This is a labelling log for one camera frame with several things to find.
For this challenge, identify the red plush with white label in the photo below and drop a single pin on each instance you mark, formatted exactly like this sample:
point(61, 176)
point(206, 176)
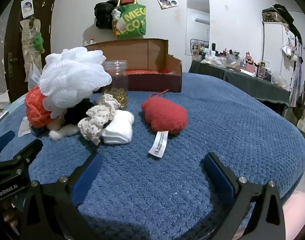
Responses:
point(165, 115)

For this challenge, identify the patterned suitcase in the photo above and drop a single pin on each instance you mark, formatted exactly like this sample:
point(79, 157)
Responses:
point(271, 15)

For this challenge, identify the glass jar with gold capsules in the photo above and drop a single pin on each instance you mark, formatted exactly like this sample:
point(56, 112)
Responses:
point(116, 80)

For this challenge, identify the dark clothes on cabinet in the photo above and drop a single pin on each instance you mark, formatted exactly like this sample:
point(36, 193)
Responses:
point(290, 17)

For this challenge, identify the green plush frog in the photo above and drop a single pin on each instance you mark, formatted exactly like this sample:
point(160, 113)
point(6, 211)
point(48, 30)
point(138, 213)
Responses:
point(38, 41)

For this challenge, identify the table with dark green cloth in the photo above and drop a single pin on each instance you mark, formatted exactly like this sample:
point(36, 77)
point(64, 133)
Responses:
point(242, 82)

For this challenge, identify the dark brown door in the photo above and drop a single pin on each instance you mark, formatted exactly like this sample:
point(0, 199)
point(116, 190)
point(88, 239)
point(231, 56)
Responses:
point(15, 42)

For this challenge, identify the white mesh bath pouf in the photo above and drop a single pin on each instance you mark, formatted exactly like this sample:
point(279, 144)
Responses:
point(72, 80)

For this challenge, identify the mop pole with orange grip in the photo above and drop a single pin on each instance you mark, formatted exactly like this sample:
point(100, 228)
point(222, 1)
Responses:
point(92, 39)

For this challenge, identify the green tote bag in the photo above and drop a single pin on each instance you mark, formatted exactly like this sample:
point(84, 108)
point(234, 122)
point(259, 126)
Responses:
point(132, 20)

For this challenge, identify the pink cloth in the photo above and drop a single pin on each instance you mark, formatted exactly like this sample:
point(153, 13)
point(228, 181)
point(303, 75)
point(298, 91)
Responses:
point(300, 207)

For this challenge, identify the white fluffy scrunchie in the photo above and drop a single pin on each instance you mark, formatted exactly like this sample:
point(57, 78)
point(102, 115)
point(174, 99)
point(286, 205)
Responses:
point(65, 131)

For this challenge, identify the coral mesh bath pouf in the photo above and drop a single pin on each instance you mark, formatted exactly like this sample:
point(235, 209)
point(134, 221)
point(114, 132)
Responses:
point(36, 110)

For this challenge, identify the blue packet with white ribbon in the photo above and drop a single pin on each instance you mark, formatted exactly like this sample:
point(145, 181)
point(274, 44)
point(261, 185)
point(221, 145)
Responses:
point(38, 131)

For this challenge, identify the hanging door organizer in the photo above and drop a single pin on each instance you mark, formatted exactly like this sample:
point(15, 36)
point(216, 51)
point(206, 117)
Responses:
point(27, 42)

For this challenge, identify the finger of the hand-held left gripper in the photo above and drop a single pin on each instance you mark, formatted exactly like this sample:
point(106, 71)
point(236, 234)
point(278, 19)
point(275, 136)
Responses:
point(25, 155)
point(3, 138)

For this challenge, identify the white cabinet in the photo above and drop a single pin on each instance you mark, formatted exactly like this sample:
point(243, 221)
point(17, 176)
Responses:
point(272, 45)

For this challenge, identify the white paper sachet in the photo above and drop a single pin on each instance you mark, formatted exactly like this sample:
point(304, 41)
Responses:
point(23, 127)

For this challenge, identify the clear plastic bag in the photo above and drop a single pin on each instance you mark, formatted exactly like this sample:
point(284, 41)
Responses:
point(35, 75)

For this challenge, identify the paper sheet on door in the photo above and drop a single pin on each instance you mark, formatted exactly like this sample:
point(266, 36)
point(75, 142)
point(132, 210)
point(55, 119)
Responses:
point(27, 7)

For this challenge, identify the black scrunchie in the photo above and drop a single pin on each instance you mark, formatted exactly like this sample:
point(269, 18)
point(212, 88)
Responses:
point(75, 113)

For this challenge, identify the black bag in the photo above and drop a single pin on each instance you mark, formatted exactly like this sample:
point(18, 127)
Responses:
point(102, 15)

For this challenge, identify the clutter of cosmetics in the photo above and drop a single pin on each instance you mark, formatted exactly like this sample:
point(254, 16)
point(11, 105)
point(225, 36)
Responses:
point(242, 62)

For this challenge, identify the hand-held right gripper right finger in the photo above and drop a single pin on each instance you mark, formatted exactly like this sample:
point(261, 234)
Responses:
point(217, 177)

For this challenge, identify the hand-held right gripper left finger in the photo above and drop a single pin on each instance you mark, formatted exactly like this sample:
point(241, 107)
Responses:
point(88, 177)

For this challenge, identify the cream crochet scrunchie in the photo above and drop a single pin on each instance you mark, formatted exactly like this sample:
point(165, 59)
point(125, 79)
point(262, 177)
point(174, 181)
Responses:
point(95, 122)

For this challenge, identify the person's left hand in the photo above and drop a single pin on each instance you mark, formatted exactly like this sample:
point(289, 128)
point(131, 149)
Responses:
point(10, 213)

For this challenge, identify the light blue blanket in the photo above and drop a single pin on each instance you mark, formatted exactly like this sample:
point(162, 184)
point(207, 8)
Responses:
point(15, 105)

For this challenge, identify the white cloth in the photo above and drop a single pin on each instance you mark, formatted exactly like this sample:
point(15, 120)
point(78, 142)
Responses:
point(118, 130)

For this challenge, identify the wall mirror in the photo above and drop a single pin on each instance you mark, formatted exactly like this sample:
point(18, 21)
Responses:
point(197, 30)

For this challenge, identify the cardboard box with red lining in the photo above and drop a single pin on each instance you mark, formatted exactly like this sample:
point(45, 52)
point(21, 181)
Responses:
point(155, 80)

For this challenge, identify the hanging clothes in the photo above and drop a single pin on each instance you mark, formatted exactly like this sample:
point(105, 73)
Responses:
point(302, 85)

